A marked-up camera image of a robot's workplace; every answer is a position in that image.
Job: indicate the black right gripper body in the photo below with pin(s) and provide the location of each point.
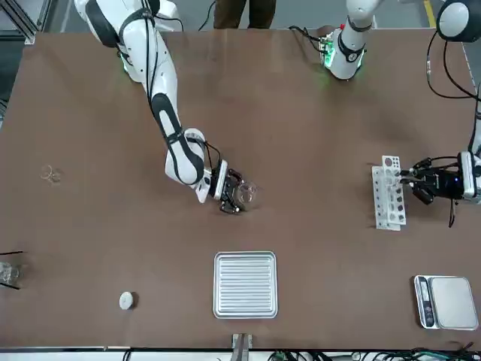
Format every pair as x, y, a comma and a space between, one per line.
227, 190

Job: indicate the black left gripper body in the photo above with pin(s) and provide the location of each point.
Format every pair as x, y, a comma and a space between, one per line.
447, 184

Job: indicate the large clear glass beaker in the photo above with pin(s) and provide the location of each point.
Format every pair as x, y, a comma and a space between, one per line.
248, 195

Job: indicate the clear glass test tube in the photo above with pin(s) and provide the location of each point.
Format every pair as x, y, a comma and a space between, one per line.
397, 178

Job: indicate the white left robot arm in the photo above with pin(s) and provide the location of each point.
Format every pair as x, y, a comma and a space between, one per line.
347, 56

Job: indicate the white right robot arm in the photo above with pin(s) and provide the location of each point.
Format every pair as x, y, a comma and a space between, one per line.
161, 75

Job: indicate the white test tube rack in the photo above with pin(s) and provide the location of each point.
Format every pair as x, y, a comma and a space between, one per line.
379, 210

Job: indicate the silver ribbed metal tray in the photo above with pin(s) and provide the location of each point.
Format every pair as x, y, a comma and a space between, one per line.
244, 286

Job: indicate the silver digital kitchen scale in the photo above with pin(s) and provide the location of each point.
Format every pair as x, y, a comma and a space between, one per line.
452, 302

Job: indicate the small white cap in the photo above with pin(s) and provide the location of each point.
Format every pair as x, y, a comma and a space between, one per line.
126, 300

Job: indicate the person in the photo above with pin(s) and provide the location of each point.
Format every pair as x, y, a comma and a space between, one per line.
229, 15

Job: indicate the clear glass flask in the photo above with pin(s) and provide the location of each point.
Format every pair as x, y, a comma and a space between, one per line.
7, 272

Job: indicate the aluminium frame post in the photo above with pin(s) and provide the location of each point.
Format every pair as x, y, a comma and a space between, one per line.
242, 349

